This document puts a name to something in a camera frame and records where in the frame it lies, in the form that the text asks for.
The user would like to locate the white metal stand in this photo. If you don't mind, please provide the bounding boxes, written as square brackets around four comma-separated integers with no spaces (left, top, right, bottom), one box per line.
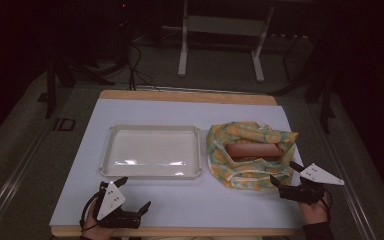
[177,0,276,83]

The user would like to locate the person's left hand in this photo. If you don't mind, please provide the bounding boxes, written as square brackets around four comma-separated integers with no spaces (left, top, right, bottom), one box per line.
[81,199,115,240]

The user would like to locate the black floor cables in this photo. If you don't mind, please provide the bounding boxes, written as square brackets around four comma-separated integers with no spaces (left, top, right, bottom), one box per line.
[128,43,161,92]

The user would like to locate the white table mat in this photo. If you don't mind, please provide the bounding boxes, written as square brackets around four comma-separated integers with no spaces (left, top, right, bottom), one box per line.
[49,98,306,230]

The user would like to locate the brown sausage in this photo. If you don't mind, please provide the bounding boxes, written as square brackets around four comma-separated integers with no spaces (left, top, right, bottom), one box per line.
[225,142,284,161]

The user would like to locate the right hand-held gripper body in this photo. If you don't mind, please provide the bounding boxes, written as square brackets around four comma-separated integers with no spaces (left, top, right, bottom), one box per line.
[278,162,345,206]

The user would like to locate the yellow green patterned cloth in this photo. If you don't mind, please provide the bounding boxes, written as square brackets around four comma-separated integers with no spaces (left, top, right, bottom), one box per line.
[206,121,300,191]

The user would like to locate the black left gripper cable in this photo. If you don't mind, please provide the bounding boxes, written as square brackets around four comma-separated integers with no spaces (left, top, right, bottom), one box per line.
[79,194,102,232]

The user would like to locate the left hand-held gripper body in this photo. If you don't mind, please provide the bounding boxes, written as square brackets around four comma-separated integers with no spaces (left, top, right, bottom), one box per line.
[94,181,143,230]

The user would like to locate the black tripod stand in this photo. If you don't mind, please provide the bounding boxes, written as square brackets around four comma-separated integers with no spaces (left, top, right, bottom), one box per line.
[44,49,118,120]
[269,33,336,135]

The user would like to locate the person's right hand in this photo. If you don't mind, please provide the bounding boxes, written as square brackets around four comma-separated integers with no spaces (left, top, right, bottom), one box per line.
[297,195,331,227]

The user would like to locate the white plastic tray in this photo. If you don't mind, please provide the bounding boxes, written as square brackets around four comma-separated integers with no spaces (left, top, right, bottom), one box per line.
[98,124,203,180]

